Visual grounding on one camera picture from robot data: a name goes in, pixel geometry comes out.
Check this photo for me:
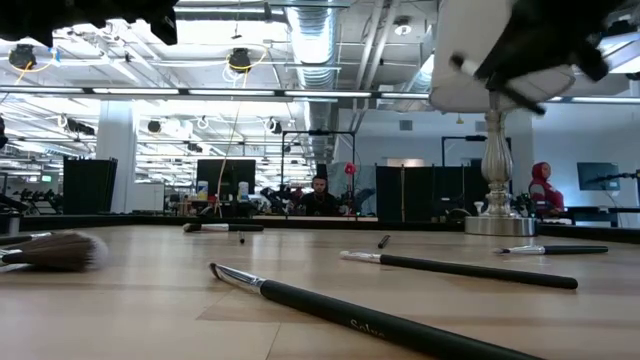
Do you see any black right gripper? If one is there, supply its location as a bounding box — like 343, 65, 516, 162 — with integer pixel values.
474, 0, 626, 94

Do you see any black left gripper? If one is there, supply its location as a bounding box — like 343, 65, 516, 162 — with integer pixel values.
0, 0, 180, 49

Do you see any white-ferrule dark-tip makeup brush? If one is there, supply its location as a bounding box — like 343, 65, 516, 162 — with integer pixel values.
448, 53, 547, 117

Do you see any pointed silver-ferrule makeup brush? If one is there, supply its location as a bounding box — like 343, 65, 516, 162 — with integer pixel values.
491, 244, 610, 257

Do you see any long pale-tipped makeup brush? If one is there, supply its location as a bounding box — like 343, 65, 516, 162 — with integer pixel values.
339, 250, 580, 291

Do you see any medium silver-ferrule makeup brush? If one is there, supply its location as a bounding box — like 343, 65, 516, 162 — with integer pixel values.
182, 222, 265, 233

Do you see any large fluffy brown powder brush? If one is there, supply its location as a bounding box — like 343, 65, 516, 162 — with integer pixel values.
0, 230, 110, 274

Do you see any round-head makeup brush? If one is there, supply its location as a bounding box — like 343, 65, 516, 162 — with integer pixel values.
0, 231, 54, 247

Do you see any thin angled Solve liner brush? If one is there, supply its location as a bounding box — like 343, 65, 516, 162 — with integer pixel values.
208, 261, 547, 360

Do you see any black ceiling device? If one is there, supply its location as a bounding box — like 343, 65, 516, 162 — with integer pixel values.
8, 43, 38, 71
228, 47, 253, 72

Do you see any long ceiling light strip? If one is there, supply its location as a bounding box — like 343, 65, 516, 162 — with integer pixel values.
0, 86, 432, 100

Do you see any white shade silver table lamp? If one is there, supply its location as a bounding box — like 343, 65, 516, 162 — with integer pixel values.
429, 0, 576, 237

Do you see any person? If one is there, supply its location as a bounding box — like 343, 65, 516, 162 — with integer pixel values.
528, 161, 566, 216
299, 174, 342, 217

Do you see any white building pillar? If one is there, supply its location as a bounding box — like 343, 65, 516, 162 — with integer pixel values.
95, 99, 138, 214

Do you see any wide black room partition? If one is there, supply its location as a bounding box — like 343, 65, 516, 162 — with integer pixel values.
375, 164, 484, 224

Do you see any black screen panel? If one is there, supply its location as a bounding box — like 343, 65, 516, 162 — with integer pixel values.
195, 158, 257, 201

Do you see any black rig frame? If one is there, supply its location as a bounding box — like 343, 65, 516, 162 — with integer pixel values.
280, 129, 358, 217
440, 134, 489, 169

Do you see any dark wall monitor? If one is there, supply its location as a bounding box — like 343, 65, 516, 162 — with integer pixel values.
576, 161, 622, 192

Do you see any silver ventilation duct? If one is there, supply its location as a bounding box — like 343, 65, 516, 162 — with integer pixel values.
283, 0, 342, 162

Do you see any yellow hanging cable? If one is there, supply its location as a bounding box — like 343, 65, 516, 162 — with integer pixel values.
214, 49, 269, 219

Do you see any black aluminium table frame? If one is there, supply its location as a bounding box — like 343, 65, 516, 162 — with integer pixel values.
0, 213, 640, 246

